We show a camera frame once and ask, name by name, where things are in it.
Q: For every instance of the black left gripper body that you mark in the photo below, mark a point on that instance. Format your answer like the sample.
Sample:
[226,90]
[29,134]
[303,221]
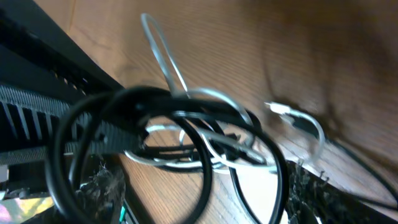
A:
[43,73]

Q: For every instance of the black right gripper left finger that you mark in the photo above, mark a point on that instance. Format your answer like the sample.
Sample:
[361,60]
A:
[101,198]

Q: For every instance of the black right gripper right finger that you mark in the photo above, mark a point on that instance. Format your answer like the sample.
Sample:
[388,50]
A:
[313,200]

